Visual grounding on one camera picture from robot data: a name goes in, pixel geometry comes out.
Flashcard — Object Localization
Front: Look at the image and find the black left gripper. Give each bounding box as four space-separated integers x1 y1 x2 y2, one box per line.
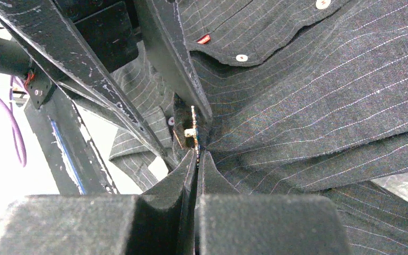
0 1 213 168

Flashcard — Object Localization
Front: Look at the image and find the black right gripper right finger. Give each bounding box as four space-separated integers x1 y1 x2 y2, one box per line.
195 151 352 254

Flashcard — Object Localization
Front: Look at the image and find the gold brooch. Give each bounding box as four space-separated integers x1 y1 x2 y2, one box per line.
173 106 200 162

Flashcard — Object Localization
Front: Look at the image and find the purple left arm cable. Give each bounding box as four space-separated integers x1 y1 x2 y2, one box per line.
0 75 27 168

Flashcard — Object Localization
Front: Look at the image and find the dark pinstriped shirt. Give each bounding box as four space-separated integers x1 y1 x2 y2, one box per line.
108 0 408 255

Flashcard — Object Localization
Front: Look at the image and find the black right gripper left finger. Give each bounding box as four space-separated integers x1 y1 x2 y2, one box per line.
0 150 197 254

